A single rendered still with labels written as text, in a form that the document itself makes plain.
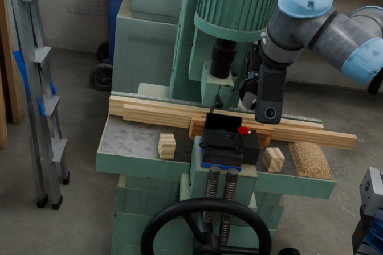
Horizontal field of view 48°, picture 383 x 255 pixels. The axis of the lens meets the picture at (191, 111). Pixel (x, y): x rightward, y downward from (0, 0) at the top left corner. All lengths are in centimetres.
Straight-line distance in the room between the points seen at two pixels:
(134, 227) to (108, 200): 104
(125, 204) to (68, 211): 105
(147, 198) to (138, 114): 22
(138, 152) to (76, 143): 155
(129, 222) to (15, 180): 125
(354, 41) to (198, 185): 47
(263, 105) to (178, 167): 34
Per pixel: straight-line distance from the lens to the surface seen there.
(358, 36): 70
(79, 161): 246
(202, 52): 117
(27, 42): 176
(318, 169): 113
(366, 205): 144
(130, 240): 125
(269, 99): 81
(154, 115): 116
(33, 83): 182
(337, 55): 70
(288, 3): 69
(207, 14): 98
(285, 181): 111
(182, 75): 131
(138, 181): 109
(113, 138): 110
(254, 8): 97
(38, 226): 213
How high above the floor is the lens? 154
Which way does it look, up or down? 31 degrees down
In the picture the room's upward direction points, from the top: 11 degrees clockwise
